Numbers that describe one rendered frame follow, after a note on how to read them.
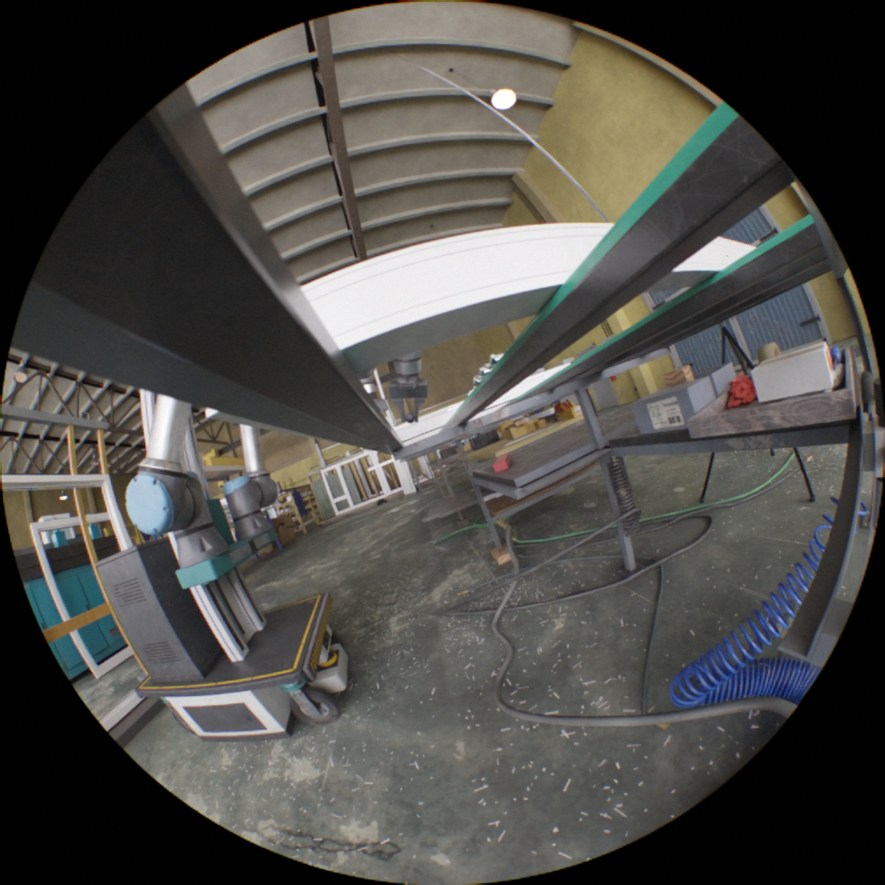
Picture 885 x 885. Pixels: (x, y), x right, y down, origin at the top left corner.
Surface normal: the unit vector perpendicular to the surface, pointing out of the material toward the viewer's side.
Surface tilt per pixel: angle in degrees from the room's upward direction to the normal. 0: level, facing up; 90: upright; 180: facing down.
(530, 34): 180
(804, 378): 90
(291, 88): 180
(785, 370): 90
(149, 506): 95
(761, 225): 90
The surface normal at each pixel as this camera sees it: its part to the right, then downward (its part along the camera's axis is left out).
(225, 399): 0.37, 0.93
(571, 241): 0.07, -0.05
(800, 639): -0.37, -0.93
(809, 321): -0.92, 0.37
